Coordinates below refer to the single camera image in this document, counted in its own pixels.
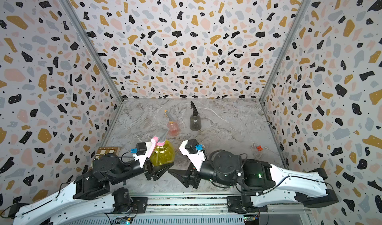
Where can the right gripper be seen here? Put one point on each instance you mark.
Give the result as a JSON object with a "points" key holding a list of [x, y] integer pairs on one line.
{"points": [[191, 174]]}

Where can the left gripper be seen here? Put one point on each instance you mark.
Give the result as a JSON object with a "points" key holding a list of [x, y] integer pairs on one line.
{"points": [[150, 171]]}

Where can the yellow spray bottle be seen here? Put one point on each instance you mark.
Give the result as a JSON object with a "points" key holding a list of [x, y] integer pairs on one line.
{"points": [[163, 154]]}

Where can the pink grey spray nozzle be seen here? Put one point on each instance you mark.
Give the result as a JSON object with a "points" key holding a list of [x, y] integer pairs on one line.
{"points": [[157, 140]]}

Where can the orange grey spray nozzle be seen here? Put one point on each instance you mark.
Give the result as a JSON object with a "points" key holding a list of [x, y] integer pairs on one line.
{"points": [[170, 117]]}

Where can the black spray nozzle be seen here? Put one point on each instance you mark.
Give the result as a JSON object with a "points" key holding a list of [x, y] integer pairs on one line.
{"points": [[195, 111]]}

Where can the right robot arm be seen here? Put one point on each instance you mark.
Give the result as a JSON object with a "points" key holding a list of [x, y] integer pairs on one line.
{"points": [[259, 183]]}

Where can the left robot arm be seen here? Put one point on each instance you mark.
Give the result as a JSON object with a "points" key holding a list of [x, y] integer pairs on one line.
{"points": [[90, 193]]}

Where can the wooden chessboard box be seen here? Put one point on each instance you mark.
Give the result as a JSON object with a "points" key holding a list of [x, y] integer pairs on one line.
{"points": [[106, 150]]}

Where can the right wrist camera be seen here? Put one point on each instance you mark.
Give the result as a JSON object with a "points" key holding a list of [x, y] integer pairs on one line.
{"points": [[194, 151]]}

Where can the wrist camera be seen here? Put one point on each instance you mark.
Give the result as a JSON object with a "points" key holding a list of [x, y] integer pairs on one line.
{"points": [[142, 151], [194, 151]]}

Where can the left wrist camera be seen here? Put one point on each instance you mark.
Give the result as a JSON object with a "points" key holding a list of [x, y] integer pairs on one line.
{"points": [[142, 151]]}

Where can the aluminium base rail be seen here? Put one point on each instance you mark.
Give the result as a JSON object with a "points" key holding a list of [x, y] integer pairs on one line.
{"points": [[197, 209]]}

